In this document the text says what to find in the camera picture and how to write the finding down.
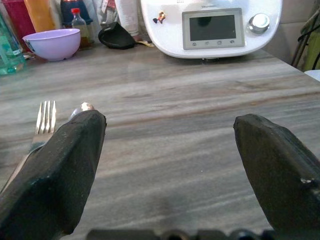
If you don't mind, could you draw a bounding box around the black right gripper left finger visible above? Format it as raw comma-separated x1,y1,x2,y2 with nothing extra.
0,109,108,240

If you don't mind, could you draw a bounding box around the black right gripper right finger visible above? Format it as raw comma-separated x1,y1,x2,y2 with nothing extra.
232,113,320,233

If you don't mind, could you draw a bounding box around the silver metal fork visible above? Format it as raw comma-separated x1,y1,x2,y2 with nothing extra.
0,100,57,193

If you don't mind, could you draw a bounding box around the silver metal spoon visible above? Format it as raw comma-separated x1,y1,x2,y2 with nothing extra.
69,101,96,120

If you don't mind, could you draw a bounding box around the lilac plastic bowl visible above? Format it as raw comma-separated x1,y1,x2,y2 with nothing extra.
22,28,82,62

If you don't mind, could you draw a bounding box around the clear teal glass bottle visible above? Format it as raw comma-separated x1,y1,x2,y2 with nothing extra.
0,12,27,76

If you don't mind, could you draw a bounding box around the green cloth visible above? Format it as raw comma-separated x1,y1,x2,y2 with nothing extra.
291,4,320,72

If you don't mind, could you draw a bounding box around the small red-capped oil bottle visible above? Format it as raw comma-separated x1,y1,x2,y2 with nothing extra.
71,8,91,50

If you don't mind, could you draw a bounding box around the orange bottle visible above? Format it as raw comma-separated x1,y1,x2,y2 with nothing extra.
24,0,56,33

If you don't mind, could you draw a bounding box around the white kitchen cooking machine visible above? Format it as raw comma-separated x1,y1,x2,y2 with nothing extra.
139,0,283,60

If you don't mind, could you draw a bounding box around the red plastic container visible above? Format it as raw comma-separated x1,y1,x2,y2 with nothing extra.
1,0,36,52

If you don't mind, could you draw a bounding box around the white paper roll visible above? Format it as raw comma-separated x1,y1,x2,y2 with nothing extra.
114,0,141,37

